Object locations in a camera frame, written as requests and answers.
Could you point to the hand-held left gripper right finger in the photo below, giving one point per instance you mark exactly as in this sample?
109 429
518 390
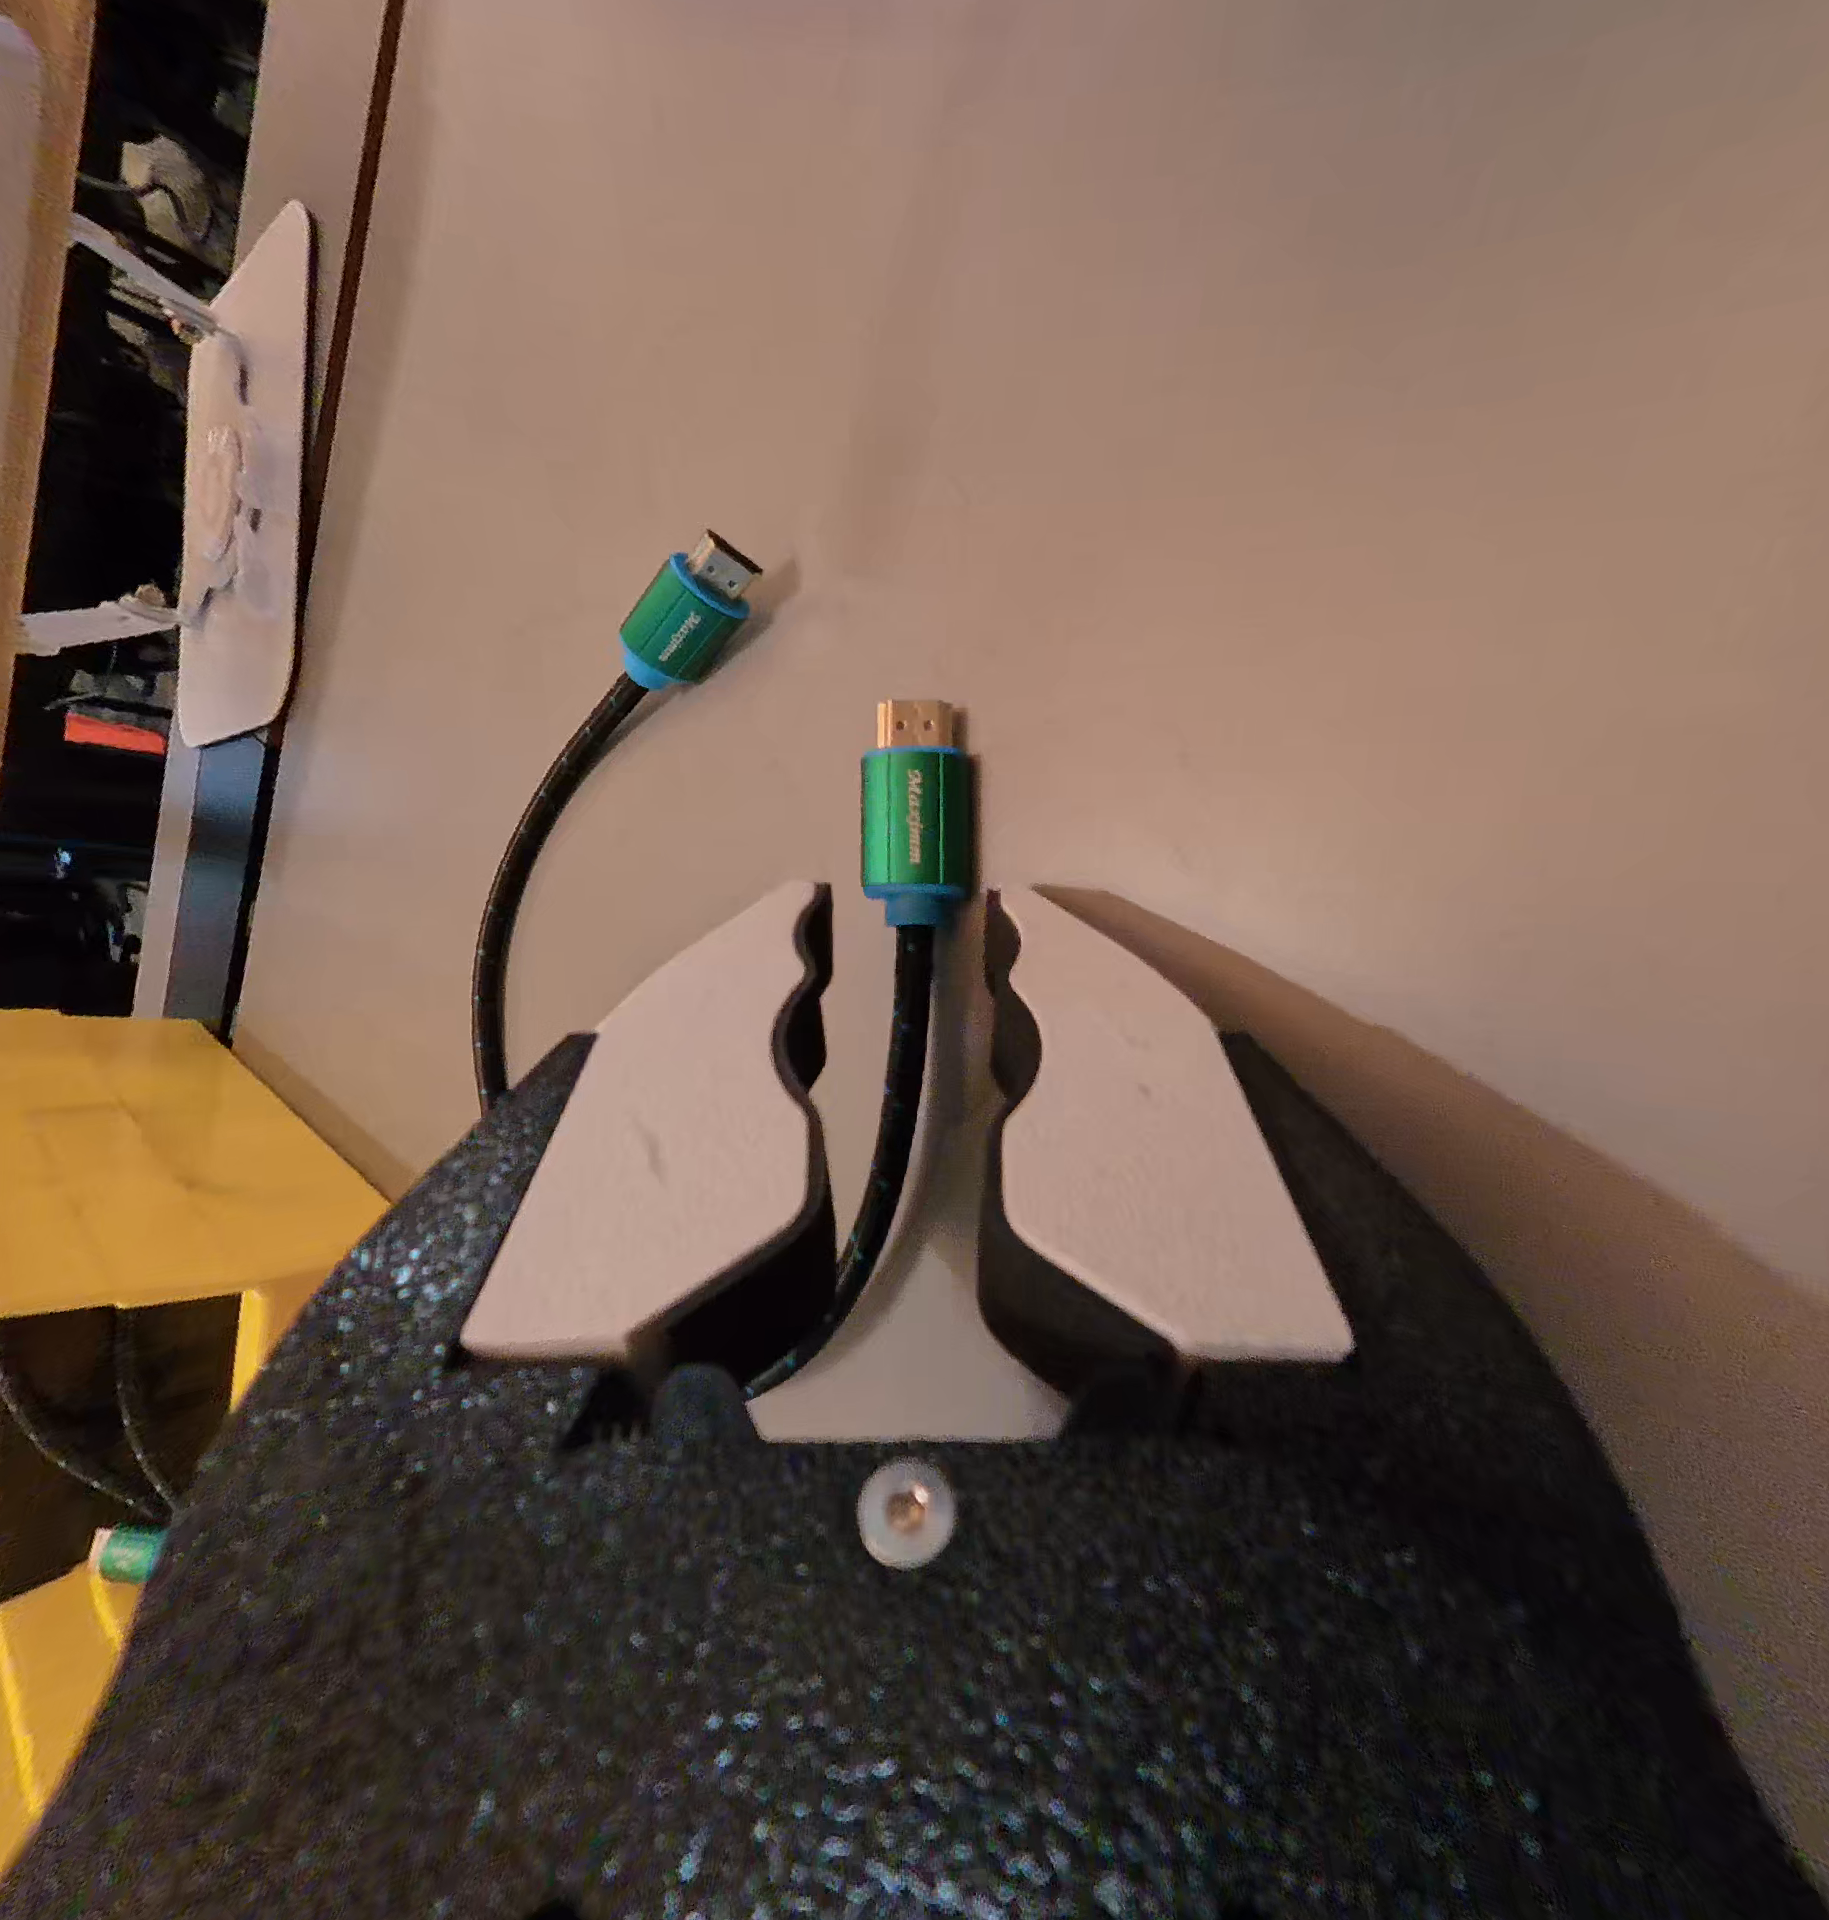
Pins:
1154 1200

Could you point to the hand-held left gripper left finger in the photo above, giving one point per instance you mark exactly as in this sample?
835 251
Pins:
644 1186

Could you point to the white moulded plate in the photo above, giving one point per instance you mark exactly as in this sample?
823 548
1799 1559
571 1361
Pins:
252 676

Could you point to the yellow cardboard box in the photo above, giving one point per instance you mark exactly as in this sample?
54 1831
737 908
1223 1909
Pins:
103 1140

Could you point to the grey desk leg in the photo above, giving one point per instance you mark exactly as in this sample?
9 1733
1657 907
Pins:
208 900

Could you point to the small red item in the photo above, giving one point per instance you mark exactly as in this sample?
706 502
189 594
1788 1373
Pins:
112 731

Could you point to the white desk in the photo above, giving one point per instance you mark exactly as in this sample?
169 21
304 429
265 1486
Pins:
1304 451

